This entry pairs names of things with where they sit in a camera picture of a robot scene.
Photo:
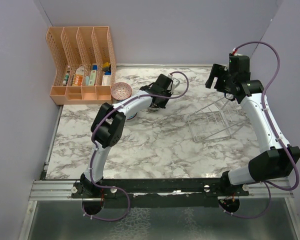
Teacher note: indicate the black mounting base rail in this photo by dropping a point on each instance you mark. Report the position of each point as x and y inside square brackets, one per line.
[156, 193]

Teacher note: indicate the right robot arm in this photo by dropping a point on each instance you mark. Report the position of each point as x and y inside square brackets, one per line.
[277, 157]

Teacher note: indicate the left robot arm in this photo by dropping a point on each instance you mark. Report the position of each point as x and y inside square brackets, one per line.
[108, 125]

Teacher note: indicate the orange plastic file organizer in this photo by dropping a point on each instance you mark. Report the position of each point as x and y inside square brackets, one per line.
[85, 63]

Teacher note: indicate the white wire dish rack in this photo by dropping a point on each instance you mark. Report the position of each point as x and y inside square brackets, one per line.
[218, 120]

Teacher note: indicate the dark blue patterned bowl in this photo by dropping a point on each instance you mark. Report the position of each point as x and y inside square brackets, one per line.
[132, 117]

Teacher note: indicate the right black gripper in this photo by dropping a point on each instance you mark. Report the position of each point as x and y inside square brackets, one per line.
[218, 70]

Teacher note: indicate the pink patterned bowl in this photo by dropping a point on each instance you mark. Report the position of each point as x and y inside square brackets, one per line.
[121, 91]

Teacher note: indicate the red floral bowl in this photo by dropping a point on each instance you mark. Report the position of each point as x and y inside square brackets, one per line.
[155, 109]

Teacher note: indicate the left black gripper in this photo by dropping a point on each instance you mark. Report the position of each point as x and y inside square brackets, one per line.
[162, 105]

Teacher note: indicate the aluminium frame rail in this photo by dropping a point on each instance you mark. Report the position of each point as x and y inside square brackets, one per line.
[51, 190]

